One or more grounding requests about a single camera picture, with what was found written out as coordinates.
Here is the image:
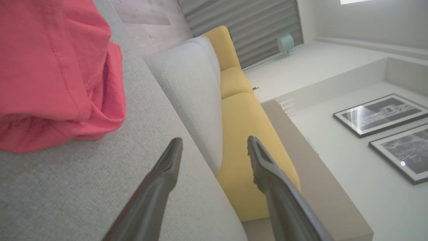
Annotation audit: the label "red shorts white stripes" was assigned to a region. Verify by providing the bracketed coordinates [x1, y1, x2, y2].
[0, 0, 126, 153]

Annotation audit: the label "grey window blinds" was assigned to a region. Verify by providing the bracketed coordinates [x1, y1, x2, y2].
[177, 0, 304, 69]

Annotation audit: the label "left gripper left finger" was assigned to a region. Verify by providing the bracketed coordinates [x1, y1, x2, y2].
[102, 137, 183, 241]

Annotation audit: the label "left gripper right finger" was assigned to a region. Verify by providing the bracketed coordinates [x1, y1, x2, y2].
[247, 135, 334, 241]

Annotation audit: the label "large yellow sofa cushion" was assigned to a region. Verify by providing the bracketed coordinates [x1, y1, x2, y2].
[216, 93, 301, 222]

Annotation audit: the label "black framed monochrome picture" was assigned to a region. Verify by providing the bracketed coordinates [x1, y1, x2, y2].
[368, 123, 428, 185]
[333, 93, 428, 138]

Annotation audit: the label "mint green round lamp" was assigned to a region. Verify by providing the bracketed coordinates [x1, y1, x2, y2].
[277, 33, 295, 56]

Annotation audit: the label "grey sofa backrest cushion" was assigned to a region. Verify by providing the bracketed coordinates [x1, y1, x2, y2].
[143, 35, 223, 175]

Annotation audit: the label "small yellow sofa cushion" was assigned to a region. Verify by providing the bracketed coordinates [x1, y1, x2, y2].
[202, 26, 242, 72]
[219, 66, 254, 100]

